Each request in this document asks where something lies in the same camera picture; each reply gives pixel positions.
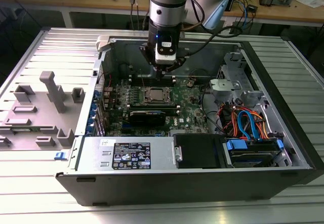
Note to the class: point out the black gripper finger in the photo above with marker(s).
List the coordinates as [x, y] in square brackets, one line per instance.
[146, 53]
[179, 61]

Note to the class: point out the metal locking lever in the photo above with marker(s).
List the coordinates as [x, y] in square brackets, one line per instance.
[144, 82]

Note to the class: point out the silver CPU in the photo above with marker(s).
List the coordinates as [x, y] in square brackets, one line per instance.
[158, 95]

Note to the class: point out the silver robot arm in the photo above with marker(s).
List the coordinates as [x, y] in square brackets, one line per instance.
[164, 11]

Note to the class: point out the blue slot retainer clips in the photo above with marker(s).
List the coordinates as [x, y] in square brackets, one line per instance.
[93, 107]

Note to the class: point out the black drive bay cover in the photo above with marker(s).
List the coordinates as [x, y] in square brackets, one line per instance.
[200, 150]

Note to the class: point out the coin battery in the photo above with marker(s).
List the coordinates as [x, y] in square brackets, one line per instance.
[190, 83]

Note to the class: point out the grey case latch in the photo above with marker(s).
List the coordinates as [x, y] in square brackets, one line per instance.
[102, 43]

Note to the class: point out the green motherboard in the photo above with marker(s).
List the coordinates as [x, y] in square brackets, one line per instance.
[188, 112]

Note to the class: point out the black RAM stick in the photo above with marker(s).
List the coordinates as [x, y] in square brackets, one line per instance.
[152, 106]

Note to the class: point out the white code label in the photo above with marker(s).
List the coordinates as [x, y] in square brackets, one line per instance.
[227, 24]

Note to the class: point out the silver metal drive cage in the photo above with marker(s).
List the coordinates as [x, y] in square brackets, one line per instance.
[236, 85]

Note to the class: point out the black graphics card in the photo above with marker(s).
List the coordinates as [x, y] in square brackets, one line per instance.
[146, 119]

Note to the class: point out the wooden desk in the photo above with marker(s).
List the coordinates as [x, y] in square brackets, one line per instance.
[76, 2]

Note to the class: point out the small black adapter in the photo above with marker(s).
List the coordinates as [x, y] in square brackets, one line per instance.
[252, 8]

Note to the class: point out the silver drive latch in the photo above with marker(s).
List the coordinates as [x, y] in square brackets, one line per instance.
[177, 153]

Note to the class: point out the white sticker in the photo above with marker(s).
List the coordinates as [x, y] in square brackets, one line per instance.
[107, 142]

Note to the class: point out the hard disk in blue carrier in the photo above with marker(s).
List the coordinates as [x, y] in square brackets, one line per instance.
[236, 144]

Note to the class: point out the black power supply label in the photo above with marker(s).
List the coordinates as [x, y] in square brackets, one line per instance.
[131, 155]

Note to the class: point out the silver power supply unit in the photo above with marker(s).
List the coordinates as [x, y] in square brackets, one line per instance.
[91, 158]

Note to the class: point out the black PC case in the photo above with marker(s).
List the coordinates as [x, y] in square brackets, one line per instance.
[152, 188]

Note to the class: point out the blue plastic clip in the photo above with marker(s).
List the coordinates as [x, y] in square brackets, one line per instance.
[60, 156]

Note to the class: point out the grey parts rack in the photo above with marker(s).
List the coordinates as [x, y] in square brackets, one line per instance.
[38, 133]

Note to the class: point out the white paper sheet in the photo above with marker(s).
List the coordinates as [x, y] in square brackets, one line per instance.
[310, 2]

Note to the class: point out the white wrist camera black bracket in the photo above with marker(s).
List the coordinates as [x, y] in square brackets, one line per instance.
[165, 57]

